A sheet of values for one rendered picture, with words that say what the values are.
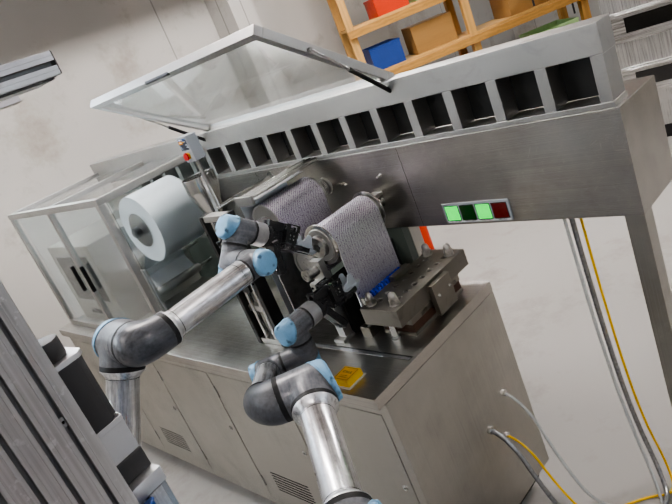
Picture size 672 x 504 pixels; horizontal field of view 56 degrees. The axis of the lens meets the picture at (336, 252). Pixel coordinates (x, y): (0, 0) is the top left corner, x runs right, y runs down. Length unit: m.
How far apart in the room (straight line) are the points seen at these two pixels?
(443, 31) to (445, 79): 4.89
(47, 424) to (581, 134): 1.41
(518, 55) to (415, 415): 1.07
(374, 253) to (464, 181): 0.40
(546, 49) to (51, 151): 3.99
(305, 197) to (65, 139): 3.15
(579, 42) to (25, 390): 1.43
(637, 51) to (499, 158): 3.98
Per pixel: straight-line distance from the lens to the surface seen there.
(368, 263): 2.17
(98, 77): 5.46
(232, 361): 2.46
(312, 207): 2.32
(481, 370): 2.25
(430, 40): 6.82
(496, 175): 1.99
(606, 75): 1.75
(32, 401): 1.15
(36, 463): 1.17
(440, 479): 2.15
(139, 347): 1.63
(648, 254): 2.11
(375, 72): 2.08
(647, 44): 5.84
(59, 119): 5.21
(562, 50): 1.77
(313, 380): 1.56
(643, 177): 1.86
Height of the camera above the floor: 1.89
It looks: 19 degrees down
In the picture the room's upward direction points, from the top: 23 degrees counter-clockwise
